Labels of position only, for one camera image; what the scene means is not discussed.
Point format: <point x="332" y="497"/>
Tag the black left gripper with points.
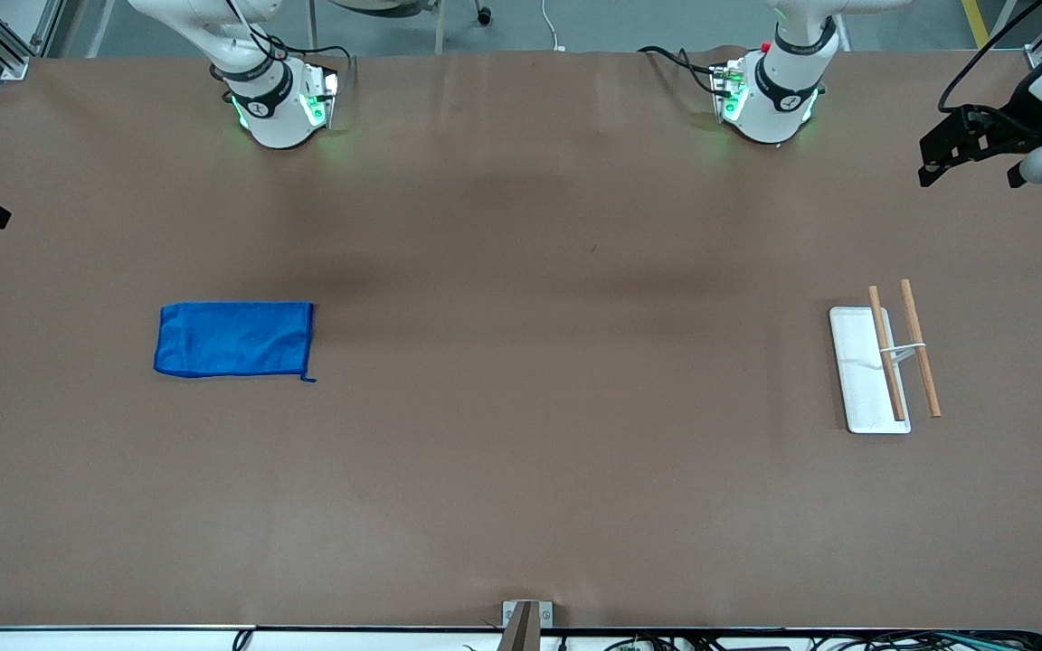
<point x="1012" y="120"/>

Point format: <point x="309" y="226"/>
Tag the blue microfibre towel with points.
<point x="232" y="339"/>

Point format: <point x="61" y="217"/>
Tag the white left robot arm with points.
<point x="779" y="90"/>

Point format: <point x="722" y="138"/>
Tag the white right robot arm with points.
<point x="268" y="99"/>

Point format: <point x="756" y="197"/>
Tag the grey rolling stand legs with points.
<point x="438" y="23"/>

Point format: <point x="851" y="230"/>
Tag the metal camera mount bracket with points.
<point x="526" y="624"/>

